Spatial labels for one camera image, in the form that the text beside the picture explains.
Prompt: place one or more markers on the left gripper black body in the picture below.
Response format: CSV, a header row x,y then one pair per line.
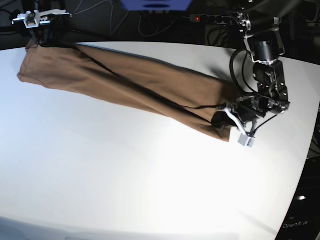
x,y
249,109

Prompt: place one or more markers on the tan brown T-shirt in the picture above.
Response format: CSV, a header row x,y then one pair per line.
x,y
130,80

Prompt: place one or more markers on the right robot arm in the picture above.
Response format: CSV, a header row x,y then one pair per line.
x,y
45,27

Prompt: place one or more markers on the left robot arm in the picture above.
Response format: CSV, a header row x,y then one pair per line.
x,y
259,22

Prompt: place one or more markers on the black power strip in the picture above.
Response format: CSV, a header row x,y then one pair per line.
x,y
211,19

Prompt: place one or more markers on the blue box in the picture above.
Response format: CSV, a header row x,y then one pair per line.
x,y
156,5

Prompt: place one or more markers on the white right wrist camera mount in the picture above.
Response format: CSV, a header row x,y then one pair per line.
x,y
35,18

